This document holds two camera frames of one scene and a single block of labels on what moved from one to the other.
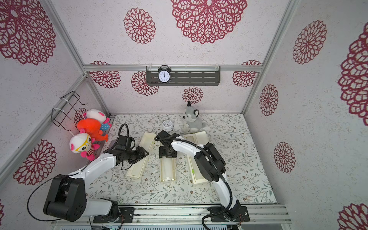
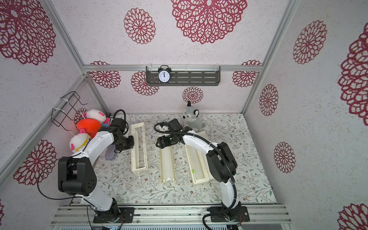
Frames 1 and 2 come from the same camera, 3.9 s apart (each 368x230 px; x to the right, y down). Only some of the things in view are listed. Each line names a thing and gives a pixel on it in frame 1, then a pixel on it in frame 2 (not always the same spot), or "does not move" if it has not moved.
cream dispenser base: [200, 137] does not move
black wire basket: [66, 103] does not move
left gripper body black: [133, 156] to [125, 143]
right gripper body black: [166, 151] to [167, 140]
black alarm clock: [164, 74] does not move
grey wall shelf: [181, 75] does not move
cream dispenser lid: [136, 169] to [139, 147]
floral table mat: [178, 159] does not move
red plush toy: [92, 127] does not move
